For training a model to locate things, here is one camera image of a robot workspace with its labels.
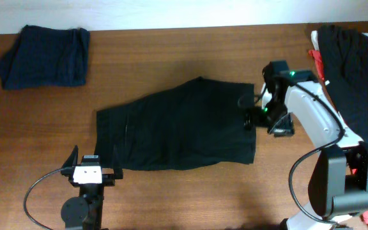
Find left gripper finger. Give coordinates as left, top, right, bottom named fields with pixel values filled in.
left=61, top=145, right=79, bottom=169
left=112, top=145, right=123, bottom=179

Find black shorts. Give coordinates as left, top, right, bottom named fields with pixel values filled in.
left=95, top=77, right=256, bottom=171

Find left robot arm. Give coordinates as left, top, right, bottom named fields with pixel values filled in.
left=61, top=146, right=123, bottom=230

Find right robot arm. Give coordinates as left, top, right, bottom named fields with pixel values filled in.
left=238, top=61, right=368, bottom=230

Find white garment in pile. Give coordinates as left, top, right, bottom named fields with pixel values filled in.
left=310, top=31, right=368, bottom=51

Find black garment in pile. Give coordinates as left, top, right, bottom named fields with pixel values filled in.
left=317, top=25, right=368, bottom=142

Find folded navy blue garment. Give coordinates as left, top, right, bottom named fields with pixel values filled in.
left=0, top=25, right=90, bottom=90

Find red garment in pile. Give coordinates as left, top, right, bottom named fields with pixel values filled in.
left=308, top=49, right=368, bottom=226

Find left black cable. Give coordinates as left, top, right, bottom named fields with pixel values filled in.
left=23, top=167, right=73, bottom=230

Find black cable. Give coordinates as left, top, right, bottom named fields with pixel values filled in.
left=237, top=75, right=346, bottom=226
left=23, top=167, right=73, bottom=230

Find right black cable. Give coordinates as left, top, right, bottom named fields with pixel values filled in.
left=237, top=75, right=346, bottom=226

